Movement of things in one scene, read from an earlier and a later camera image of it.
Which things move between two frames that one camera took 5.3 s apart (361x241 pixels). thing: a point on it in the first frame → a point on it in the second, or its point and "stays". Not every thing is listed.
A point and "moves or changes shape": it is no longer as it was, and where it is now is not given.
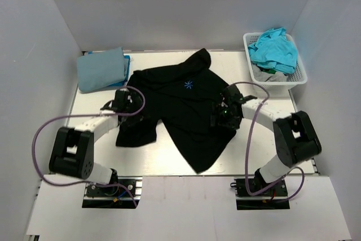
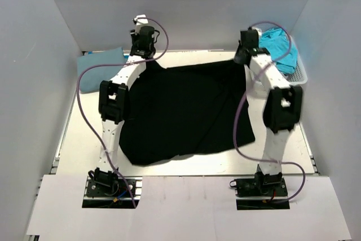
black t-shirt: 180,97 moves or changes shape
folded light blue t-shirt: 100,69 stays
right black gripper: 218,109 → 237,57
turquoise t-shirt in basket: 274,49 stays
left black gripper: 137,119 → 134,38
